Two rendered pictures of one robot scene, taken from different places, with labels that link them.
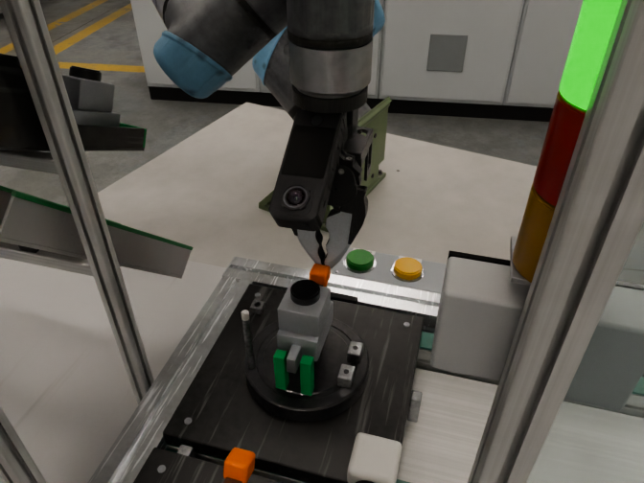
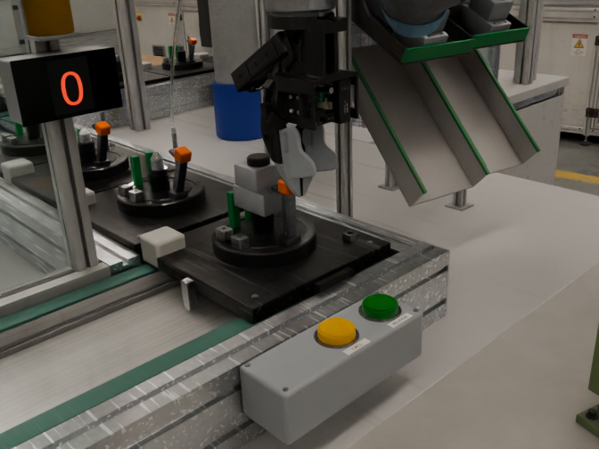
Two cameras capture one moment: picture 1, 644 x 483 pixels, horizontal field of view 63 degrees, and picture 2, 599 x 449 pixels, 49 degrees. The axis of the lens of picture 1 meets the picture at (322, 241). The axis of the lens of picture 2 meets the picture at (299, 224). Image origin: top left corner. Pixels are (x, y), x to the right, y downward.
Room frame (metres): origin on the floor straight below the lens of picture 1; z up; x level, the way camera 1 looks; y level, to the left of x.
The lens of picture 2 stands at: (0.86, -0.64, 1.34)
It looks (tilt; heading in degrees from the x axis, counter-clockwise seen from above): 23 degrees down; 122
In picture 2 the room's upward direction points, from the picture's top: 2 degrees counter-clockwise
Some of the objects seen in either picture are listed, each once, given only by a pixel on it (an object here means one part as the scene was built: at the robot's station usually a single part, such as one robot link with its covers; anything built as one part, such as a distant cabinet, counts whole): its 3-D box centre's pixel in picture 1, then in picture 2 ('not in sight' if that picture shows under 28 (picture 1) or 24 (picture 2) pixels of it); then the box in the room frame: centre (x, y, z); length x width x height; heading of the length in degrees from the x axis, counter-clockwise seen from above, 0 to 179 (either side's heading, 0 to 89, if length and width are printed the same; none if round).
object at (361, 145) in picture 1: (331, 140); (307, 70); (0.49, -0.01, 1.21); 0.09 x 0.08 x 0.12; 164
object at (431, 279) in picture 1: (405, 286); (337, 359); (0.58, -0.12, 0.93); 0.21 x 0.07 x 0.06; 74
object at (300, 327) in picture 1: (303, 319); (255, 180); (0.39, 0.02, 1.06); 0.08 x 0.04 x 0.07; 164
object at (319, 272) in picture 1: (317, 299); (284, 206); (0.44, 0.00, 1.04); 0.04 x 0.02 x 0.08; 164
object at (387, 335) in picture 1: (307, 373); (265, 251); (0.40, 0.02, 0.96); 0.24 x 0.24 x 0.02; 74
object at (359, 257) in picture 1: (359, 262); (380, 309); (0.60, -0.06, 0.96); 0.04 x 0.04 x 0.02
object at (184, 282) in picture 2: (414, 406); (188, 294); (0.36, -0.10, 0.95); 0.01 x 0.01 x 0.04; 74
